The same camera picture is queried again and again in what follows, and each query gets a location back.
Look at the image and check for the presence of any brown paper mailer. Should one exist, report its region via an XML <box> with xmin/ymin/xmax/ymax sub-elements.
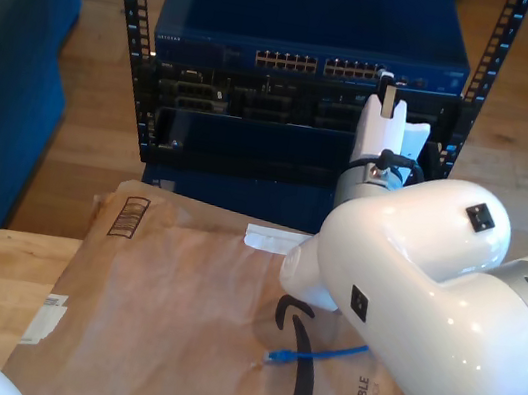
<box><xmin>0</xmin><ymin>162</ymin><xmax>514</xmax><ymax>395</ymax></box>

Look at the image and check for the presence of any blue network cable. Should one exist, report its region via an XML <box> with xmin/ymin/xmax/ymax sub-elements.
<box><xmin>264</xmin><ymin>328</ymin><xmax>370</xmax><ymax>380</ymax></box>

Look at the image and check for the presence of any black rack shelf tray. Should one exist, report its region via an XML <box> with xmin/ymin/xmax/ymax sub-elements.
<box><xmin>137</xmin><ymin>94</ymin><xmax>454</xmax><ymax>213</ymax></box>

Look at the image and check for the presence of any blue network switch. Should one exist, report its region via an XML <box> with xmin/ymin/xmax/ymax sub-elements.
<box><xmin>149</xmin><ymin>0</ymin><xmax>483</xmax><ymax>110</ymax></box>

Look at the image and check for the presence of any black rack server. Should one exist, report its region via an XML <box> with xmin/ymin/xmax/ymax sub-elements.
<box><xmin>150</xmin><ymin>51</ymin><xmax>463</xmax><ymax>154</ymax></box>

